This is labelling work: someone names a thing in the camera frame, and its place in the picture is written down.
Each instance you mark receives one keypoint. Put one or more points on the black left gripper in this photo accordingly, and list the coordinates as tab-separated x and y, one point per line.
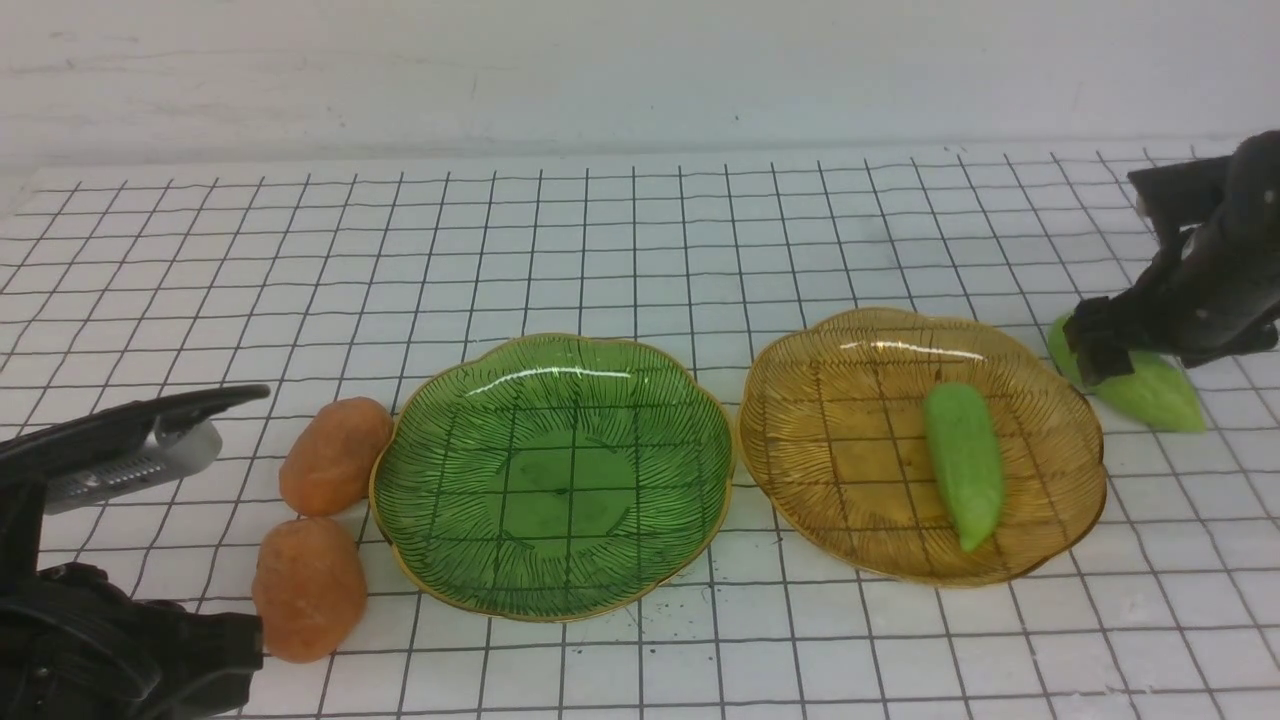
74	646

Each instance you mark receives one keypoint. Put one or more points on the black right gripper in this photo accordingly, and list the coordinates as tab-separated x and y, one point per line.
1212	289

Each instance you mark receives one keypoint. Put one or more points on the green cucumber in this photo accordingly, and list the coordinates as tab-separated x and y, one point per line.
1157	394
966	459

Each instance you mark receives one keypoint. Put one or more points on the orange potato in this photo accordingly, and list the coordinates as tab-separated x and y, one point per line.
309	589
330	463

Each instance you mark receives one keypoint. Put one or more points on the amber glass plate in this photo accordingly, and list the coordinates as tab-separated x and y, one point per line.
832	429

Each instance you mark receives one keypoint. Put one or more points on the green glass plate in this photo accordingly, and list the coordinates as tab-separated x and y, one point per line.
554	478

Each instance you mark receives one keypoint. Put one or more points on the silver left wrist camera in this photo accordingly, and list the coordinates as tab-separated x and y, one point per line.
120	450

